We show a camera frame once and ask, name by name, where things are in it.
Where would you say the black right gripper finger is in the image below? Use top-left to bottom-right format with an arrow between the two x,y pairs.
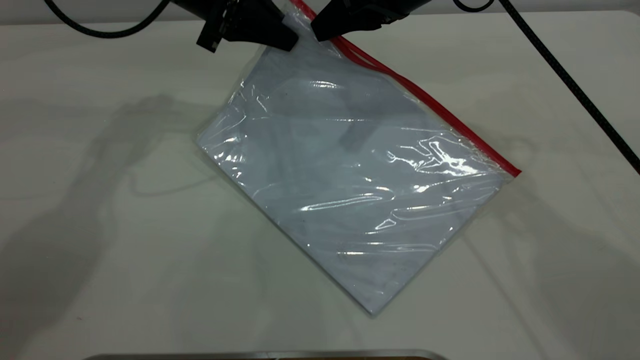
310,0 -> 382,43

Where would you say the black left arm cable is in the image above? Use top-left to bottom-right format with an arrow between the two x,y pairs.
44,0 -> 172,40

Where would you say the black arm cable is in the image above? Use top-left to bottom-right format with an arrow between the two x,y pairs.
499,0 -> 640,176
44,0 -> 172,40

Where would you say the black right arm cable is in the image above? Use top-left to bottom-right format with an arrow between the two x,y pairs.
499,0 -> 640,176

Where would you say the grey metal bar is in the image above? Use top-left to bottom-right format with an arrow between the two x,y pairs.
82,349 -> 448,360

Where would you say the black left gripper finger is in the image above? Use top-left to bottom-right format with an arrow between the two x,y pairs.
224,14 -> 300,53

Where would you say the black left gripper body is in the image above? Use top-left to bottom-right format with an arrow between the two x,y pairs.
172,0 -> 284,54

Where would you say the clear plastic zip bag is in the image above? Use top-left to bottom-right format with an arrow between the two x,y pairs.
196,0 -> 522,318

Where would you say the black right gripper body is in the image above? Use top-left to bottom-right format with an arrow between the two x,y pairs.
365,0 -> 432,30

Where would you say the black cable loop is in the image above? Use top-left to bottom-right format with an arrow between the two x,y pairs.
452,0 -> 497,14

